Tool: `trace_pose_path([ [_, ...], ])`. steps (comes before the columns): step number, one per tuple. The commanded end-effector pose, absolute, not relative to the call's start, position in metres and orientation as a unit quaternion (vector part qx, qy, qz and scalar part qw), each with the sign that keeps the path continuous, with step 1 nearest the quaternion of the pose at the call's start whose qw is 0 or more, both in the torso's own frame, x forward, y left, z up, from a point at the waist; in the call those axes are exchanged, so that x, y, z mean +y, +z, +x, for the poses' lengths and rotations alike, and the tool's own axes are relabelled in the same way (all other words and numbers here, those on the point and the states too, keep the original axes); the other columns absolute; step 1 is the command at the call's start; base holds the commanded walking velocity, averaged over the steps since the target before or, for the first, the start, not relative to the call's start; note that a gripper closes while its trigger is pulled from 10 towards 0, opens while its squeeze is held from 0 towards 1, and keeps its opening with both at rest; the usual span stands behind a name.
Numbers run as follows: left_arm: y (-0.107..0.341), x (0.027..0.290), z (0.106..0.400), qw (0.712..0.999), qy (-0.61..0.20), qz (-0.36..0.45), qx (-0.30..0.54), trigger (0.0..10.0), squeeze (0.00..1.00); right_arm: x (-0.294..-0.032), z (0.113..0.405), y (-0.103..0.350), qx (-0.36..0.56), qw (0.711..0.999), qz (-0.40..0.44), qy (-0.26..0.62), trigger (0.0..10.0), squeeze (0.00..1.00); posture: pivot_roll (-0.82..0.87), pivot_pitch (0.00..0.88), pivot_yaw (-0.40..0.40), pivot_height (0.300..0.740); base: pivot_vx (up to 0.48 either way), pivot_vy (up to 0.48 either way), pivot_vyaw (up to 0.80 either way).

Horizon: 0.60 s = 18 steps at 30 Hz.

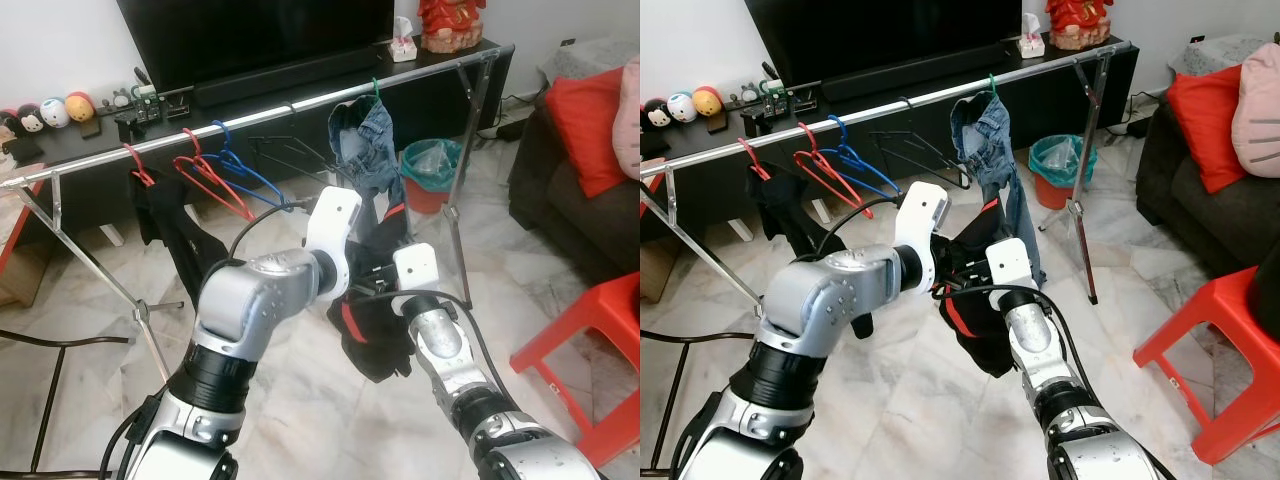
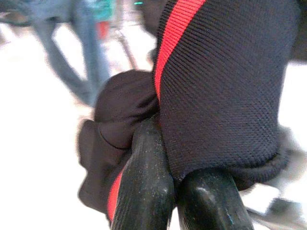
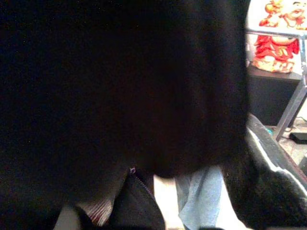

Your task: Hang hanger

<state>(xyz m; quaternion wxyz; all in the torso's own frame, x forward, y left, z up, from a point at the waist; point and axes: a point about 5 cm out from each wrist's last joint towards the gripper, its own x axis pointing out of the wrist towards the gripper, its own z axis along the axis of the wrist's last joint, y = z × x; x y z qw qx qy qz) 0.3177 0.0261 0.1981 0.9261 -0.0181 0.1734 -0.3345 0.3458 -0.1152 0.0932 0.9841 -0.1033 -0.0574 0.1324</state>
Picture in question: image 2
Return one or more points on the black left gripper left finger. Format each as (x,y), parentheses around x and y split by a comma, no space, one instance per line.
(146,179)

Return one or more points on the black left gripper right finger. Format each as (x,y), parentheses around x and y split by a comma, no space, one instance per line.
(211,203)

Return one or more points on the black red garment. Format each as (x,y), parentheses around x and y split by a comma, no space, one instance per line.
(216,95)

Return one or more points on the green plastic hanger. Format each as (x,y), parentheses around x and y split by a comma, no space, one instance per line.
(138,3)

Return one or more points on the silver metal clothes rack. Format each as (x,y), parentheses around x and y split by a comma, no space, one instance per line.
(127,50)

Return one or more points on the blue denim jeans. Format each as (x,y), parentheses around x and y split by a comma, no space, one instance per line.
(93,55)

